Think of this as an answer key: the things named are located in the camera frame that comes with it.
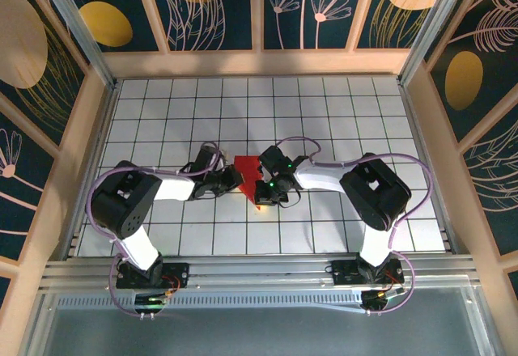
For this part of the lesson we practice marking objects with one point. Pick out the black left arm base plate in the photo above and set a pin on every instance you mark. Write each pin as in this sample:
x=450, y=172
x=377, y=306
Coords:
x=178, y=272

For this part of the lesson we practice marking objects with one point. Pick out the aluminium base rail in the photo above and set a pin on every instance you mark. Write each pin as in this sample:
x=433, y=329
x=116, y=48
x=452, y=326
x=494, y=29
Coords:
x=259, y=275

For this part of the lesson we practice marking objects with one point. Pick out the aluminium corner post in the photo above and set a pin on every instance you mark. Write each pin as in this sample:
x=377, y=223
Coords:
x=435, y=24
x=75, y=24

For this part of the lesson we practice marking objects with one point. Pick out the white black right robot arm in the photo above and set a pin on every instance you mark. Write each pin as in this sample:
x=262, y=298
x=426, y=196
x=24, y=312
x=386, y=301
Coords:
x=376, y=194

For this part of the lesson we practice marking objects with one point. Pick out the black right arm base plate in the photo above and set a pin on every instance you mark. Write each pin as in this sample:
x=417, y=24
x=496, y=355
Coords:
x=344, y=273

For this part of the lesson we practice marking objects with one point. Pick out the red paper sheet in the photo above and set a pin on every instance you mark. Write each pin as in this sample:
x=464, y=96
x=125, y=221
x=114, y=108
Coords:
x=249, y=174

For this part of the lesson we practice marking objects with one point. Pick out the white grid mat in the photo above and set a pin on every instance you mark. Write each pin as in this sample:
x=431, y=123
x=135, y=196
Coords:
x=182, y=101

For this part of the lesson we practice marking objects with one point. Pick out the grey metal panel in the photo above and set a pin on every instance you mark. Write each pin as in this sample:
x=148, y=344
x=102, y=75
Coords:
x=259, y=331

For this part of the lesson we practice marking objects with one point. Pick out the small circuit board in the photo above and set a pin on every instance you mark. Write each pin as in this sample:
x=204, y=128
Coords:
x=155, y=300
x=380, y=297

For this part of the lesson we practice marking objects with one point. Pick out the aluminium side rail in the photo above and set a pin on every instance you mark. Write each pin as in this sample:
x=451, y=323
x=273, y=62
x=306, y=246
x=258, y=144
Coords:
x=90, y=170
x=419, y=129

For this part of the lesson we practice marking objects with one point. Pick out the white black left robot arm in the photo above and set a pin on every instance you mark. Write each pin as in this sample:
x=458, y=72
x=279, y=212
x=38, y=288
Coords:
x=174, y=188

